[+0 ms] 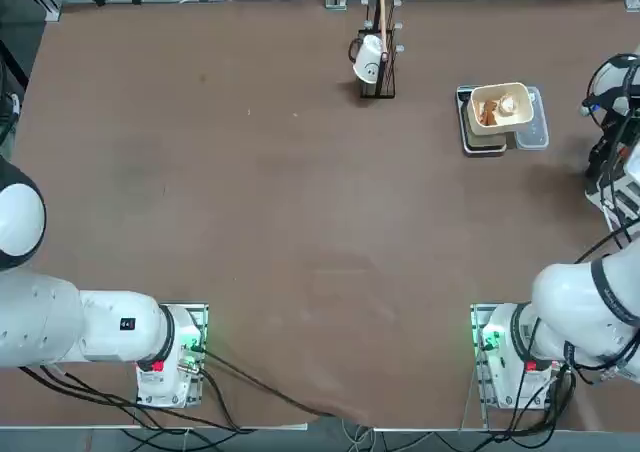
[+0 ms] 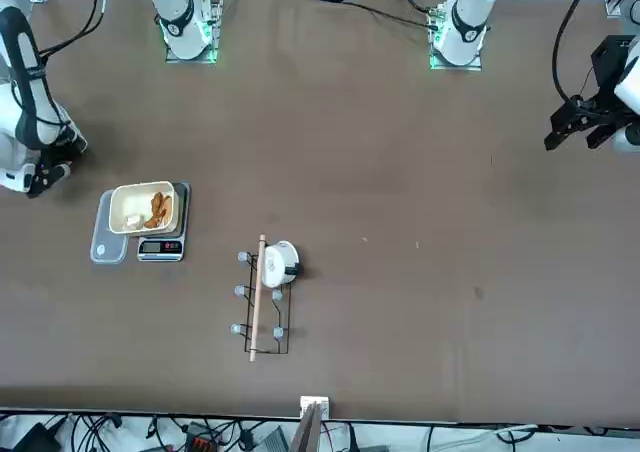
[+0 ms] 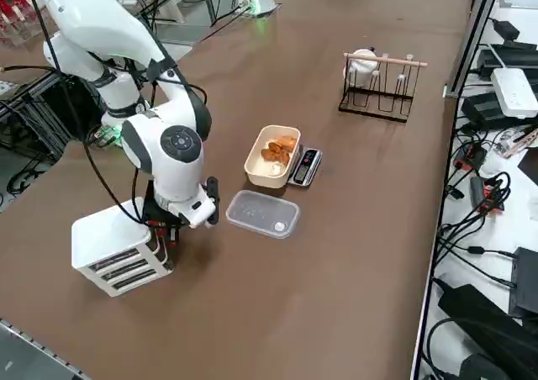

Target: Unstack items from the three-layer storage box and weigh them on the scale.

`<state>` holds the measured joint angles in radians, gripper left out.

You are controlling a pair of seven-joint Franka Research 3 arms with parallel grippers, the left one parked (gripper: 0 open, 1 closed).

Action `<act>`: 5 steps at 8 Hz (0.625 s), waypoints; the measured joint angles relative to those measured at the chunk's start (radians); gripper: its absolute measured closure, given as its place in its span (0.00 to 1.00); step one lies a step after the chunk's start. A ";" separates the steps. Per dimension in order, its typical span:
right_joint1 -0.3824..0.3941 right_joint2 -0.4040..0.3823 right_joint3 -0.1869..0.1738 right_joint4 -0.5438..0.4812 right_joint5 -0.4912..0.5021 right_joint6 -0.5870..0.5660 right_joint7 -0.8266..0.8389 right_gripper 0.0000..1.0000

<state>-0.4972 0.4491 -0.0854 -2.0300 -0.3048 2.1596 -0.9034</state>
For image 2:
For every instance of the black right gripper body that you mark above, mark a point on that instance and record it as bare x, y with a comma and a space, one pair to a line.
47, 167

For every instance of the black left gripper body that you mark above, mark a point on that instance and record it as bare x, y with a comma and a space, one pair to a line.
607, 72

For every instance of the small round brown item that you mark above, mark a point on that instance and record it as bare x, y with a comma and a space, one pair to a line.
150, 223

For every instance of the orange-brown food piece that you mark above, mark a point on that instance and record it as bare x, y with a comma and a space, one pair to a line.
162, 207

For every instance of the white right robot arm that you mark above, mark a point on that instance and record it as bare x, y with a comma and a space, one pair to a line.
180, 22

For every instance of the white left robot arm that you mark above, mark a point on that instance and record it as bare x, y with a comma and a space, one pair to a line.
462, 22

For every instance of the digital kitchen scale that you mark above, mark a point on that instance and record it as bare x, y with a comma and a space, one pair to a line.
160, 247

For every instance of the cream rectangular plastic tub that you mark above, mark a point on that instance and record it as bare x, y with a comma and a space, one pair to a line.
120, 207

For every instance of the clear plastic container lid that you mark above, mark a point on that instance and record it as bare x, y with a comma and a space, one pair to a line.
107, 249

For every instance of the white smiley face mug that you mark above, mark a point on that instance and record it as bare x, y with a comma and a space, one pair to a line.
277, 264

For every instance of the black and orange device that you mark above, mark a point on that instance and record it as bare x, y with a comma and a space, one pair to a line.
200, 439

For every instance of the aluminium camera post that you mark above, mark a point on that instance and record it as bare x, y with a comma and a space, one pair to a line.
312, 422

